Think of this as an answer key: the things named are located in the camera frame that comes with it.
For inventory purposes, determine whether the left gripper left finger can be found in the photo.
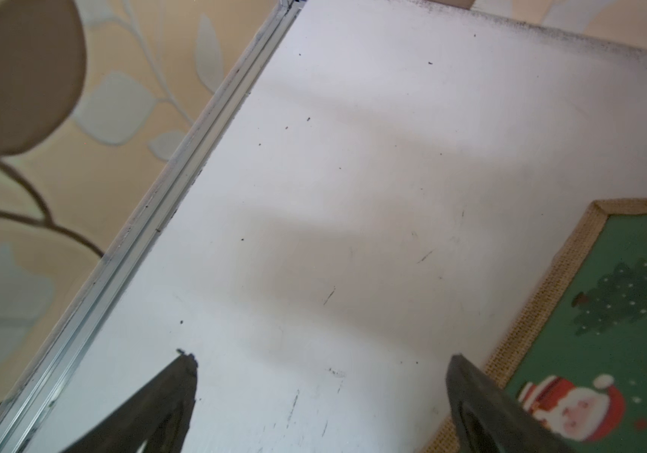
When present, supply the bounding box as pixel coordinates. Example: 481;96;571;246
65;351;198;452

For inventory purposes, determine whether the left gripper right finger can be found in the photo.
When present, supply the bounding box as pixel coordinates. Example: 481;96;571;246
446;355;572;453

